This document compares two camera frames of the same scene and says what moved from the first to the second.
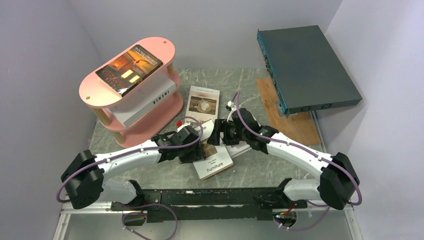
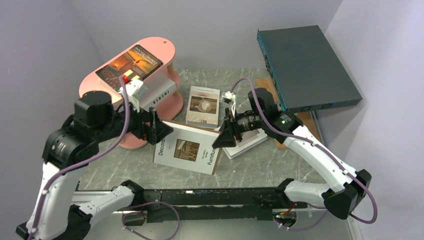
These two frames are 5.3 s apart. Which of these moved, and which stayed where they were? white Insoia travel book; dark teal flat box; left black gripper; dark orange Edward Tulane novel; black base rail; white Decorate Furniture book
Moved: white Decorate Furniture book; left black gripper
Stayed: dark orange Edward Tulane novel; dark teal flat box; white Insoia travel book; black base rail
